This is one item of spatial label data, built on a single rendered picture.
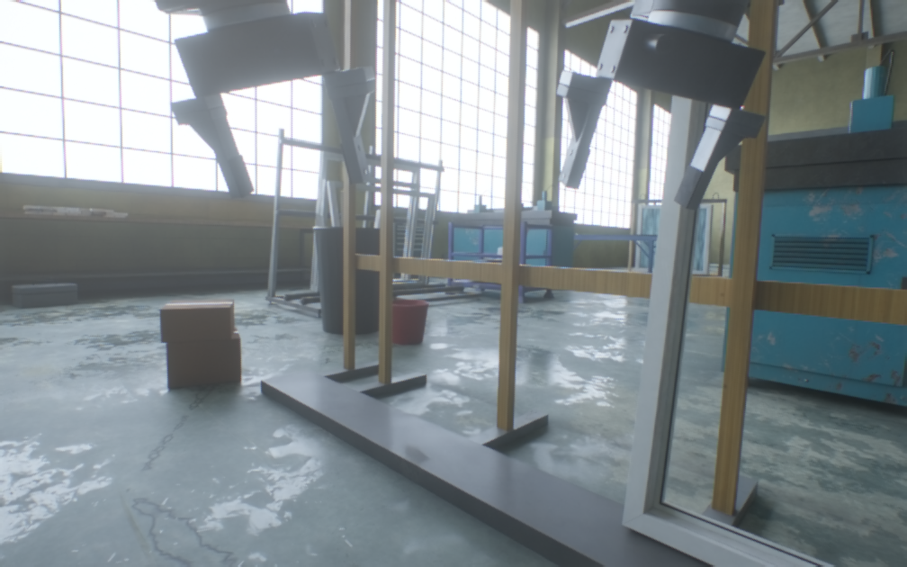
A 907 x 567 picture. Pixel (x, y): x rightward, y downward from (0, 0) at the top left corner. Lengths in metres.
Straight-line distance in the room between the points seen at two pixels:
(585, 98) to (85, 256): 6.87
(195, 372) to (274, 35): 2.10
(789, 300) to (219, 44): 1.20
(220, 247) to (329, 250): 4.19
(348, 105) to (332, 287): 2.98
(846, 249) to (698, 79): 2.15
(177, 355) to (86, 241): 4.78
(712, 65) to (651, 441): 0.84
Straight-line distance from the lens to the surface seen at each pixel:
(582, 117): 0.47
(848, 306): 1.29
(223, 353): 2.43
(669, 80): 0.48
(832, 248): 2.61
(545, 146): 12.75
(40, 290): 5.70
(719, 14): 0.48
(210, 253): 7.40
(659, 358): 1.11
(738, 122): 0.53
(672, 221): 1.13
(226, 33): 0.49
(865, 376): 2.66
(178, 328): 2.41
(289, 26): 0.46
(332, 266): 3.39
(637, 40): 0.46
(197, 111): 0.53
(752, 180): 1.27
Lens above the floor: 0.69
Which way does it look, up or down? 5 degrees down
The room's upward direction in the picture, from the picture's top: 1 degrees clockwise
